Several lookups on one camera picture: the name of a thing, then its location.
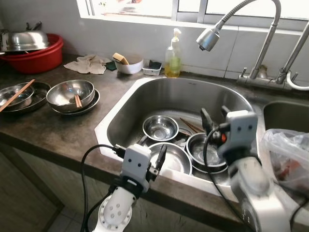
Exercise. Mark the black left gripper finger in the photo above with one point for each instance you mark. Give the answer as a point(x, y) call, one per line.
point(161, 155)
point(143, 141)

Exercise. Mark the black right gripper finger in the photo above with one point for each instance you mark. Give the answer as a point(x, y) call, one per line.
point(207, 122)
point(225, 112)

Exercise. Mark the stainless steel kitchen sink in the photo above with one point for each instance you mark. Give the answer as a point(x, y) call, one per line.
point(169, 96)

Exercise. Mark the brown wooden chopstick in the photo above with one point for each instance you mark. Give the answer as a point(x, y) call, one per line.
point(19, 94)
point(189, 124)
point(77, 100)
point(186, 129)

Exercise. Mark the small steel bowl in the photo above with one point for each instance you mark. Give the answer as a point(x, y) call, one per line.
point(160, 128)

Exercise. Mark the steel plate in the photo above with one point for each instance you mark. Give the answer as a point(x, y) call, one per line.
point(92, 104)
point(41, 94)

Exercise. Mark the yellow dish soap bottle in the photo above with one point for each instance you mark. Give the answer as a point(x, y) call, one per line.
point(173, 63)

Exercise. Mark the small clear plastic container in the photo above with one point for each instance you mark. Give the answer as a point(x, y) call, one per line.
point(152, 71)

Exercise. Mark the clear plastic bag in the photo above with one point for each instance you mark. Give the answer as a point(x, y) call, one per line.
point(289, 157)

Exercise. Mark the white plastic bowl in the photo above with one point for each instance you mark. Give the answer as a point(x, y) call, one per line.
point(130, 66)

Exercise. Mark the green scouring pad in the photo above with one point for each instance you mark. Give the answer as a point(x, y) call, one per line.
point(154, 64)
point(111, 66)

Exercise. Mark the yellow sponge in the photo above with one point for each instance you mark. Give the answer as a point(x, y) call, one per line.
point(120, 58)

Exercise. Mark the plain steel gooseneck faucet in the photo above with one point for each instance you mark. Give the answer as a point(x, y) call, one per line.
point(295, 53)

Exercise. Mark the beige dish cloth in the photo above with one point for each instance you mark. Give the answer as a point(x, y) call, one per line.
point(89, 64)

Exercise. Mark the steel faucet with spray head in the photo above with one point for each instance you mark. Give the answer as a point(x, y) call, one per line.
point(275, 29)

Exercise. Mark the red plastic basin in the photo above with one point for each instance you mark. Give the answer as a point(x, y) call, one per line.
point(38, 60)

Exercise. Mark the large inverted steel bowl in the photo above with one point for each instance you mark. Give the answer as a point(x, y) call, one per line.
point(24, 41)

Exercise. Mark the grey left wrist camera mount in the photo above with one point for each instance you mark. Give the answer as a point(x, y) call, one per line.
point(135, 166)

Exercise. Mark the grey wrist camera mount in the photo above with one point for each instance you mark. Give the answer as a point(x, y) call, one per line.
point(135, 166)
point(241, 130)

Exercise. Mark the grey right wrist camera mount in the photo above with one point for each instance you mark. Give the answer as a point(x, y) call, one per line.
point(241, 130)

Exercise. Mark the white window frame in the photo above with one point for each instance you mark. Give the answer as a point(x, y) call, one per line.
point(145, 18)

